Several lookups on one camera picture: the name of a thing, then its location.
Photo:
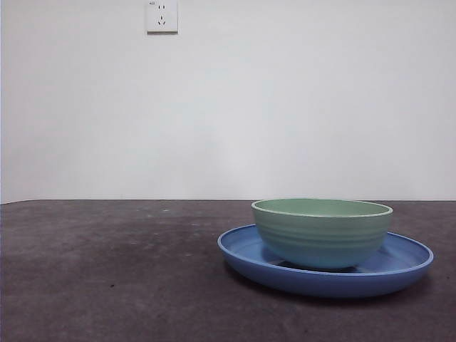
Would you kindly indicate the green ribbed bowl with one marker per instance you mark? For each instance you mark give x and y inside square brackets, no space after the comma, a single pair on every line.
[320,238]

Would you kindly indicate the blue round plate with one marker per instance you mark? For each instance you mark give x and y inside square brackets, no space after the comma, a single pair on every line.
[320,283]

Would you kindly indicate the white wall socket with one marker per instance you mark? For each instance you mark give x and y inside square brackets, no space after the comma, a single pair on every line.
[162,18]

